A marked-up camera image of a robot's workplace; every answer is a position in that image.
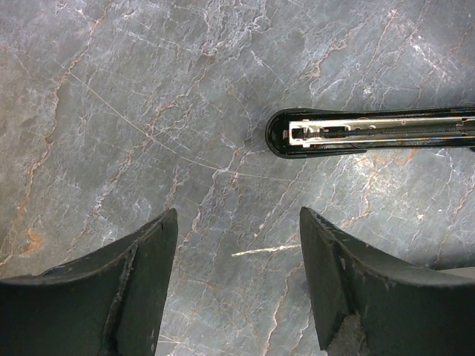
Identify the black stapler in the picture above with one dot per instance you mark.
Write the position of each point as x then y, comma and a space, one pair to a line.
303, 133

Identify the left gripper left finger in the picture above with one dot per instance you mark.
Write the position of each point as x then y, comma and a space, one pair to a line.
108, 302

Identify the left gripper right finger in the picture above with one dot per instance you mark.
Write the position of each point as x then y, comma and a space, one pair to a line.
365, 301

